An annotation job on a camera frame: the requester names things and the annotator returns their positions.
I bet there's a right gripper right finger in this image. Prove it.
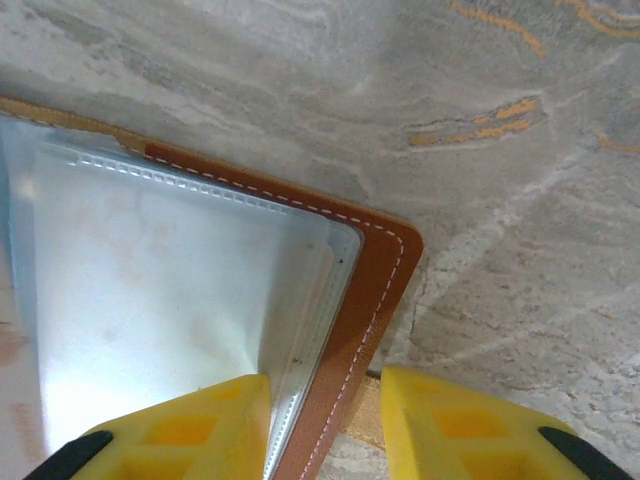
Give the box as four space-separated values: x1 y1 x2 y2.
379 364 634 480

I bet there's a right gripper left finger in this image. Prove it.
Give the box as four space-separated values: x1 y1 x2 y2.
19 372 275 480

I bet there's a brown leather card holder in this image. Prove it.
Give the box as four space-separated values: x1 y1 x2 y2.
0 94 426 480

